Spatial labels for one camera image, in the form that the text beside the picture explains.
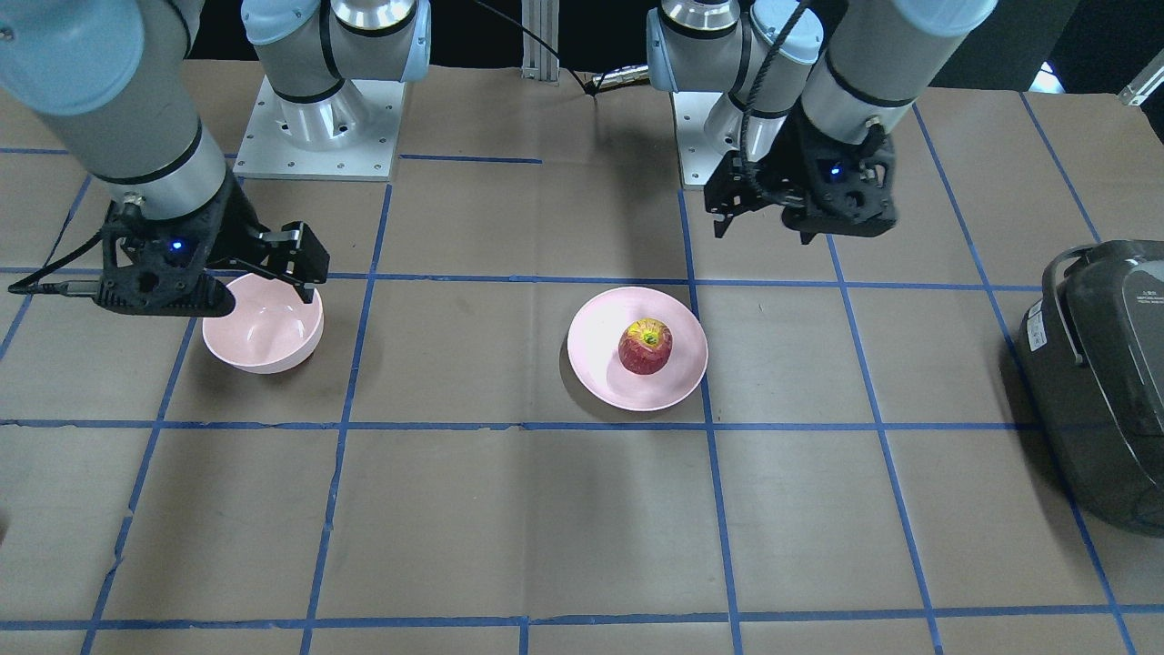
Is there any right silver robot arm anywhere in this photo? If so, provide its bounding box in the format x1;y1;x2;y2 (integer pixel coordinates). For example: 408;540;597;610
3;1;432;316

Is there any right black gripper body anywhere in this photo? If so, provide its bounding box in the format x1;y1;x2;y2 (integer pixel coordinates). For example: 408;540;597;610
98;173;270;316

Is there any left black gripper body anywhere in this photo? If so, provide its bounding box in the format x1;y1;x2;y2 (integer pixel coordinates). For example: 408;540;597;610
743;109;897;245

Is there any black rice cooker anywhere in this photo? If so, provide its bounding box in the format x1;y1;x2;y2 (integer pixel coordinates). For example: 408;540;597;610
1016;240;1163;537

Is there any pink bowl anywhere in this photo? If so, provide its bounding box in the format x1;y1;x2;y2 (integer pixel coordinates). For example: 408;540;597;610
201;275;325;373

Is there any pink plate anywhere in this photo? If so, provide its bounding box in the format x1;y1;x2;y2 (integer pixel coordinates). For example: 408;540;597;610
567;287;709;413

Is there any red yellow apple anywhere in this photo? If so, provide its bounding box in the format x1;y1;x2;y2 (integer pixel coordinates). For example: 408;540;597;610
617;316;673;376

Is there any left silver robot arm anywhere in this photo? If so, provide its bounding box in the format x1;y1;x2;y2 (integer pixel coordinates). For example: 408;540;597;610
646;1;995;244

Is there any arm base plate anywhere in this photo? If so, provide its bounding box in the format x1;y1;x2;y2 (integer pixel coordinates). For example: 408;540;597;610
672;92;743;190
233;80;409;183

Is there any aluminium frame post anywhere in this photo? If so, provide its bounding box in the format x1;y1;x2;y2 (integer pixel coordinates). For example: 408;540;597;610
520;0;561;86

